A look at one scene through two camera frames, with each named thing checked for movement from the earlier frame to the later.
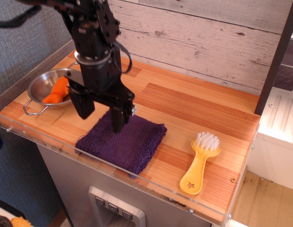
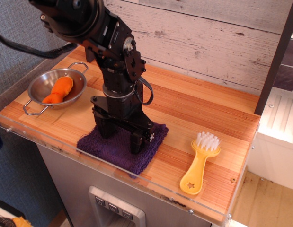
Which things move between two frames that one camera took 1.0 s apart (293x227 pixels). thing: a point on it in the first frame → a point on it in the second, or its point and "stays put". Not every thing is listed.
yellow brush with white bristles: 205,145 stays put
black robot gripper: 102,81 → 125,109
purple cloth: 128,150 stays put
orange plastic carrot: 59,90 stays put
